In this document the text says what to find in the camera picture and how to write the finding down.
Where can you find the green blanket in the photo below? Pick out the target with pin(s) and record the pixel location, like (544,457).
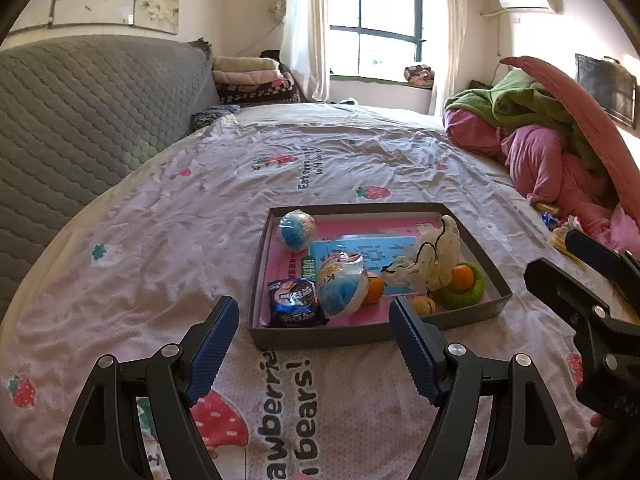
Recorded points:
(525,105)

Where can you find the cream folded blanket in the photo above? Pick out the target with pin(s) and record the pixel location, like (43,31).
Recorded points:
(245,63)

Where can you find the pink and blue book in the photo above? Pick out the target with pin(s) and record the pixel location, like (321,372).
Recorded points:
(345,225)

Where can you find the small blue snack packet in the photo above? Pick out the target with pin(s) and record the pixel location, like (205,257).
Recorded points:
(550,221)

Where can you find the orange mandarin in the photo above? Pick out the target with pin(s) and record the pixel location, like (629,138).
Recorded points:
(462,280)
(375,291)

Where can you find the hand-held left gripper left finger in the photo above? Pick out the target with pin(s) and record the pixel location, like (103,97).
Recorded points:
(212,355)

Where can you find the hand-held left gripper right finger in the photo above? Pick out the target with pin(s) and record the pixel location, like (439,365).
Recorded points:
(412,355)

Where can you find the small tan ball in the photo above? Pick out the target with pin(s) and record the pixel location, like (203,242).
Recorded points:
(424,306)

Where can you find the dark wall-mounted screen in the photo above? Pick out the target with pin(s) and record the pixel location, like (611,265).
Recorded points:
(607,90)

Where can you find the cream window curtain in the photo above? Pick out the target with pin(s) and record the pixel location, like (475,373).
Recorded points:
(305,25)
(450,35)

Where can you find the pile of pink green quilts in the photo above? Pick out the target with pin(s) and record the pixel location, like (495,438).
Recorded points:
(540,165)

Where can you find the pink patterned cloth bundle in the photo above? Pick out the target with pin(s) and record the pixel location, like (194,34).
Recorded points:
(419,75)

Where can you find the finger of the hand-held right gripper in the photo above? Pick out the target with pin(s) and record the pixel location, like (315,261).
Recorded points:
(555,285)
(582,245)

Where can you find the dark patterned cloth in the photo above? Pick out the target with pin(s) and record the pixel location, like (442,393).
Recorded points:
(215,116)

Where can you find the black cloth bundle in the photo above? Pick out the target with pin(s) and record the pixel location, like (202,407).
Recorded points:
(271,54)

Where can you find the dark grey cardboard box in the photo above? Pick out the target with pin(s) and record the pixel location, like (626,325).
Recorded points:
(325,337)

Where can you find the blue cookie packet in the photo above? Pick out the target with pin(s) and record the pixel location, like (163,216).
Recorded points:
(295,305)

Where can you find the white floral wrapper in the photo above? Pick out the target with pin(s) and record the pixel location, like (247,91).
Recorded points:
(566,227)

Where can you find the pink folded blanket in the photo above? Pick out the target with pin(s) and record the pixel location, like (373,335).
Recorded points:
(245,77)

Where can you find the white air conditioner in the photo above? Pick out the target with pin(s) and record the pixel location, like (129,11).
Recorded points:
(527,1)

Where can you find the dark framed window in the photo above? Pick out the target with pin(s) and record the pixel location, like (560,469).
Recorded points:
(380,10)

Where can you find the grey quilted headboard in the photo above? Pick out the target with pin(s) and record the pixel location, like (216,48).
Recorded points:
(75,120)

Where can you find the plastic-wrapped toy egg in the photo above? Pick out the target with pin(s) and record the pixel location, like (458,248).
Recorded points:
(297,230)
(342,290)

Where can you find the salmon pink blanket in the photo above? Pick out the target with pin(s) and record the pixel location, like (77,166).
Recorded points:
(585,115)

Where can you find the dark checked folded blanket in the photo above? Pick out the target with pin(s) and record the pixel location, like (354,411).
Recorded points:
(260,94)

